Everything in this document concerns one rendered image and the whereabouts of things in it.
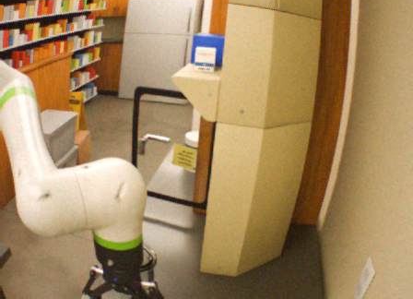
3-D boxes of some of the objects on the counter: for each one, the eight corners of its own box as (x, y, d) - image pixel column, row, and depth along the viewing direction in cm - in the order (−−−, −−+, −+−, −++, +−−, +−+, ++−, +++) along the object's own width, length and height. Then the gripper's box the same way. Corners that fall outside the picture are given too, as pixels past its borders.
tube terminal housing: (281, 228, 138) (312, 18, 110) (278, 280, 108) (329, 22, 80) (214, 221, 141) (237, 5, 113) (199, 272, 111) (228, 3, 83)
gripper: (190, 262, 66) (184, 326, 74) (70, 232, 69) (86, 299, 77) (182, 286, 59) (178, 346, 67) (56, 250, 62) (75, 316, 70)
